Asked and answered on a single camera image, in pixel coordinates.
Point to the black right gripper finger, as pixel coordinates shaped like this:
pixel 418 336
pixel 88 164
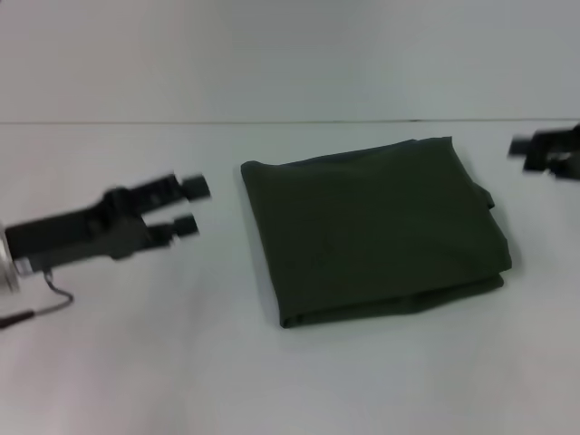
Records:
pixel 550 164
pixel 525 144

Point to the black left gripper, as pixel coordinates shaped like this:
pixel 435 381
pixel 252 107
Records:
pixel 77 235

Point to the dark green shirt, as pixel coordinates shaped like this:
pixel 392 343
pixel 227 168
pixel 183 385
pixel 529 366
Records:
pixel 371 231

